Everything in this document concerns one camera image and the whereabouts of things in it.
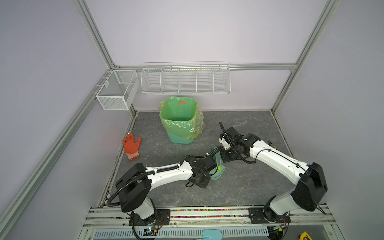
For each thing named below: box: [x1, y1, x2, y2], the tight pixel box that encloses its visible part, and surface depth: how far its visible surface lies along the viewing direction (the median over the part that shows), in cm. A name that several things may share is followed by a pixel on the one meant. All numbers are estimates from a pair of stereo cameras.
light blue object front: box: [202, 229, 223, 240], surface depth 70 cm
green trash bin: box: [159, 96, 198, 144], surface depth 95 cm
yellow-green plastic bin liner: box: [158, 96, 206, 140], surface depth 91 cm
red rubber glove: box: [123, 133, 142, 161], surface depth 103 cm
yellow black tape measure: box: [298, 231, 313, 240], surface depth 68 cm
